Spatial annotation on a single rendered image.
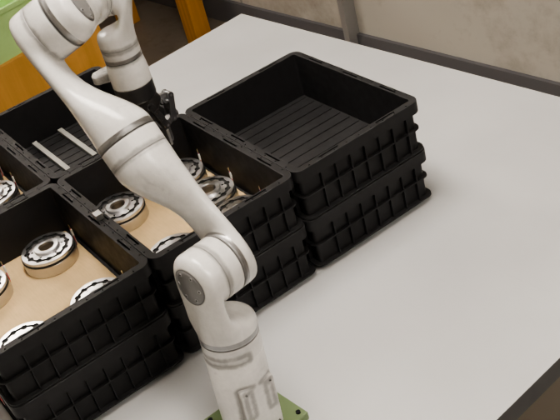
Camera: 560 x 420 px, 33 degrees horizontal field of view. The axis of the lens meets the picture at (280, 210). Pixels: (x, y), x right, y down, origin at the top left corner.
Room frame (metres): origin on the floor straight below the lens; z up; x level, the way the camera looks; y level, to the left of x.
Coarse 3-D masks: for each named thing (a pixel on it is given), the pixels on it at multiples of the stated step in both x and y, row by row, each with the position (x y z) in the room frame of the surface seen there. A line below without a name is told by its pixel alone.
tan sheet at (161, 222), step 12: (240, 192) 1.56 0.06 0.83; (156, 204) 1.61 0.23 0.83; (156, 216) 1.57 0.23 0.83; (168, 216) 1.55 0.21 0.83; (144, 228) 1.53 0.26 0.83; (156, 228) 1.52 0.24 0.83; (168, 228) 1.51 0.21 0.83; (180, 228) 1.50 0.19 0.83; (144, 240) 1.49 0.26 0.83; (156, 240) 1.48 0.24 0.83
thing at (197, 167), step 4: (184, 160) 1.69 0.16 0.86; (188, 160) 1.69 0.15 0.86; (192, 160) 1.68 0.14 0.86; (196, 160) 1.68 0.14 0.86; (188, 164) 1.67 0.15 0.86; (192, 164) 1.66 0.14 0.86; (196, 164) 1.67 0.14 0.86; (200, 164) 1.66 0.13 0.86; (192, 168) 1.65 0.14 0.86; (196, 168) 1.65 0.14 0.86; (200, 168) 1.64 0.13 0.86; (192, 172) 1.63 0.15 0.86; (196, 172) 1.63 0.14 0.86; (200, 172) 1.63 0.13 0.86; (192, 176) 1.62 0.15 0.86; (196, 176) 1.62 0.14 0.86
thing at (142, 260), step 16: (32, 192) 1.61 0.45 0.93; (64, 192) 1.57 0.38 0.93; (80, 208) 1.50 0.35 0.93; (96, 224) 1.43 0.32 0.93; (112, 240) 1.37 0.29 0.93; (128, 272) 1.26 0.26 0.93; (144, 272) 1.27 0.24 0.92; (112, 288) 1.24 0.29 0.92; (128, 288) 1.25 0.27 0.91; (80, 304) 1.22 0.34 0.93; (96, 304) 1.23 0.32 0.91; (48, 320) 1.20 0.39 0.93; (64, 320) 1.20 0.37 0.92; (32, 336) 1.18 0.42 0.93; (48, 336) 1.19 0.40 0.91; (0, 352) 1.15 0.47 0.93; (16, 352) 1.16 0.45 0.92
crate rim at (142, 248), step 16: (208, 128) 1.66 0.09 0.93; (224, 144) 1.60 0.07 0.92; (240, 144) 1.57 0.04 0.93; (96, 160) 1.67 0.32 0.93; (256, 160) 1.50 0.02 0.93; (64, 176) 1.64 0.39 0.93; (288, 176) 1.42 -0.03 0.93; (272, 192) 1.39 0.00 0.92; (96, 208) 1.49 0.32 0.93; (240, 208) 1.36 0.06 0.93; (256, 208) 1.37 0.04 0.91; (112, 224) 1.42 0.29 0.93; (128, 240) 1.36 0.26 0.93; (192, 240) 1.31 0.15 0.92; (144, 256) 1.30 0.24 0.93; (160, 256) 1.29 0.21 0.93; (176, 256) 1.30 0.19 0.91
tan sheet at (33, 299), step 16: (80, 256) 1.50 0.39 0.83; (16, 272) 1.51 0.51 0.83; (64, 272) 1.46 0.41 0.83; (80, 272) 1.45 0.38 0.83; (96, 272) 1.43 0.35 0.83; (16, 288) 1.46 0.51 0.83; (32, 288) 1.44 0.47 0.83; (48, 288) 1.43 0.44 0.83; (64, 288) 1.41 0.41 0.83; (16, 304) 1.41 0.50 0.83; (32, 304) 1.39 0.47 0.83; (48, 304) 1.38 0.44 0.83; (64, 304) 1.37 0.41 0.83; (0, 320) 1.37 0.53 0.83; (16, 320) 1.36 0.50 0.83; (32, 320) 1.35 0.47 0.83; (0, 336) 1.33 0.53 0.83
